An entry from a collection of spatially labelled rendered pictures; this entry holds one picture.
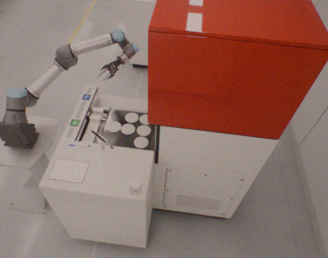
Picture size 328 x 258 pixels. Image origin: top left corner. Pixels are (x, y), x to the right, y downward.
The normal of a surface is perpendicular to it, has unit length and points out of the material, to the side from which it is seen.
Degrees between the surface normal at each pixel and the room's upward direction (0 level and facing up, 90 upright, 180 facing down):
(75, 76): 0
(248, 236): 0
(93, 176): 0
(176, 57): 90
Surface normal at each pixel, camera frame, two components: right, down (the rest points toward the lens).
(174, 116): -0.12, 0.76
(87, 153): 0.05, -0.64
